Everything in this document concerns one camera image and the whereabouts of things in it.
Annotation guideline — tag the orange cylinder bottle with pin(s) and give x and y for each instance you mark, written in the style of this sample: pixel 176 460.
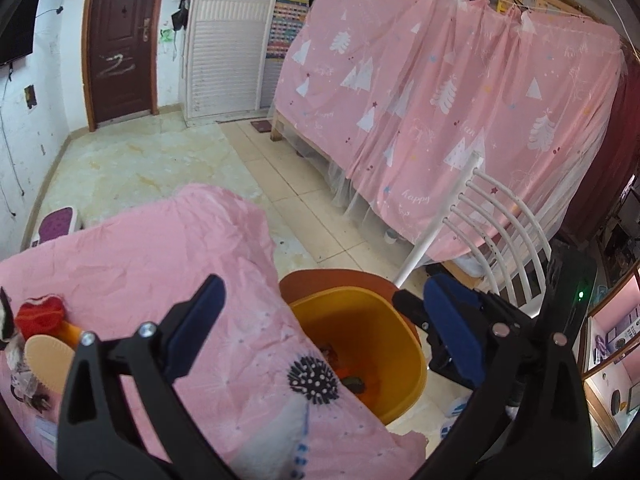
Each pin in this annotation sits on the orange cylinder bottle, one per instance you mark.
pixel 72 334

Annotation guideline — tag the dark red curtain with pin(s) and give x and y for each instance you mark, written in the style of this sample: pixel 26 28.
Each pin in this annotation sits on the dark red curtain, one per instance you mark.
pixel 610 160

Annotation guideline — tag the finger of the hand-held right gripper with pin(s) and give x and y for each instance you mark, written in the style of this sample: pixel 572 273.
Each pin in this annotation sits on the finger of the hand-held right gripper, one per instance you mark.
pixel 411 307
pixel 442 362

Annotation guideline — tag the white cup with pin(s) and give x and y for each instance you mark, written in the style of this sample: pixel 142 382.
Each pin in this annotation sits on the white cup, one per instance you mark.
pixel 391 236

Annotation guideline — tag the purple white step stool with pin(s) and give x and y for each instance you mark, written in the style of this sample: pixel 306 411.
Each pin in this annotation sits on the purple white step stool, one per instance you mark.
pixel 57 225

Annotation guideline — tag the white louvered cabinet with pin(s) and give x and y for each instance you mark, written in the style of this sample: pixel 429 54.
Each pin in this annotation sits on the white louvered cabinet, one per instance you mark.
pixel 225 50

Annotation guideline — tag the dark brown door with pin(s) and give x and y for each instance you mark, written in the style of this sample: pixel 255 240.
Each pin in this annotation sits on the dark brown door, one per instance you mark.
pixel 120 35

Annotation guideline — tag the beige round comb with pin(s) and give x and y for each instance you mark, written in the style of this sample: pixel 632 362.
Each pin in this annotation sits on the beige round comb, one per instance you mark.
pixel 47 360

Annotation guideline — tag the white metal chair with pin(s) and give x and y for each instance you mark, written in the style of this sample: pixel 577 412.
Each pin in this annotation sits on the white metal chair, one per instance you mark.
pixel 438 220

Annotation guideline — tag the pink tablecloth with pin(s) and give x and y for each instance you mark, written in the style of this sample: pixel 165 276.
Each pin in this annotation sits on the pink tablecloth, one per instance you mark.
pixel 150 260

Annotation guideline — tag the black wall television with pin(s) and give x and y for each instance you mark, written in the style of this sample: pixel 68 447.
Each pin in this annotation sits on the black wall television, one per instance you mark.
pixel 17 25

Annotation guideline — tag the pink tree print curtain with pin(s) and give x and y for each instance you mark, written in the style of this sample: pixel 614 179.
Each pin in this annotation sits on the pink tree print curtain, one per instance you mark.
pixel 450 60

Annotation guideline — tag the white black object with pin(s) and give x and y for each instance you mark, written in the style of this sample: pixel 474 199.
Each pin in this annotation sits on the white black object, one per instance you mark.
pixel 5 320

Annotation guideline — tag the blue white slippers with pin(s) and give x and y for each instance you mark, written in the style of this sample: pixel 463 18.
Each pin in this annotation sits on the blue white slippers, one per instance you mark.
pixel 454 417

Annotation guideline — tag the small dark door mat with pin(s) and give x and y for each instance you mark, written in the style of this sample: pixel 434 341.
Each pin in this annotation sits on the small dark door mat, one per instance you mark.
pixel 262 126

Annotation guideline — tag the red knitted item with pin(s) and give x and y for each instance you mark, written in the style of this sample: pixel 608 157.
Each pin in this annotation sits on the red knitted item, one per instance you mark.
pixel 40 315

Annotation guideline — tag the wooden shelf unit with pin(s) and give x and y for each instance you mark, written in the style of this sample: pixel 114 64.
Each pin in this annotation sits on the wooden shelf unit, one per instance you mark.
pixel 615 320

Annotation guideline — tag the colourful chart poster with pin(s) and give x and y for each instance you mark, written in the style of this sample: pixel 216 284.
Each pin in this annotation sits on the colourful chart poster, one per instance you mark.
pixel 285 25

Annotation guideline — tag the orange plastic bin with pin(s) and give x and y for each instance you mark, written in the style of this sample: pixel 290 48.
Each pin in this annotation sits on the orange plastic bin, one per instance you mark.
pixel 360 320

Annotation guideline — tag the brown scrap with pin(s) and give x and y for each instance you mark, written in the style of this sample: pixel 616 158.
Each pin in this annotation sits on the brown scrap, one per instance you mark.
pixel 331 355

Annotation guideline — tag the clear crumpled plastic wrapper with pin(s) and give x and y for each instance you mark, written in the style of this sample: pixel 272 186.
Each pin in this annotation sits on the clear crumpled plastic wrapper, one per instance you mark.
pixel 22 385

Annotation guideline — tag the dark orange plastic object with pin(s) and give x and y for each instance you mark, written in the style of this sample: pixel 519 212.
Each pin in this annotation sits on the dark orange plastic object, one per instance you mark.
pixel 320 280

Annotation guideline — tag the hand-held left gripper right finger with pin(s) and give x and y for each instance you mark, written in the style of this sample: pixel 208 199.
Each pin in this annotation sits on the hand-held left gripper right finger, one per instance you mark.
pixel 452 330

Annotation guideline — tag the wall socket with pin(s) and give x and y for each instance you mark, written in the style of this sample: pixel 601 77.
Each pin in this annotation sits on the wall socket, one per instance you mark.
pixel 30 96

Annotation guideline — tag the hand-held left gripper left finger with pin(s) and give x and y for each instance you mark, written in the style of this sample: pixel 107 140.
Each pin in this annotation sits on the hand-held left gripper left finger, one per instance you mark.
pixel 200 320

